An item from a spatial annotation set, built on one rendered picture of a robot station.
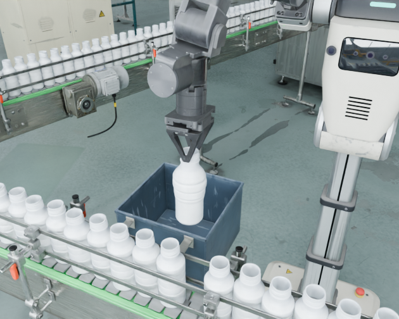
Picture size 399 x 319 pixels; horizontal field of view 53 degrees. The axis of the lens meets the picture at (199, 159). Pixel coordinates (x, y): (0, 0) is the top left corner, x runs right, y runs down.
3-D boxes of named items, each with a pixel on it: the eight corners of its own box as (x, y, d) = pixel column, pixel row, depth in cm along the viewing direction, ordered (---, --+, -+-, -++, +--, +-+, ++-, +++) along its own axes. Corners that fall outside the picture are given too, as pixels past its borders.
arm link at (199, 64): (213, 49, 72) (186, 45, 75) (194, 56, 67) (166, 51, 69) (211, 87, 75) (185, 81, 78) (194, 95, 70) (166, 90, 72)
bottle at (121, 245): (129, 296, 90) (121, 241, 81) (107, 287, 92) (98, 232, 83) (144, 277, 94) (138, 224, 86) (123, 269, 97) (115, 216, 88)
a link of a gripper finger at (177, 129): (165, 163, 78) (164, 118, 74) (180, 149, 84) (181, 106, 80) (197, 170, 76) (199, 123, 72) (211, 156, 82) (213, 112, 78)
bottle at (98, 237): (108, 259, 100) (99, 206, 91) (125, 270, 96) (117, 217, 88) (88, 273, 96) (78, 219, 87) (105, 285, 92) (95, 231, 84)
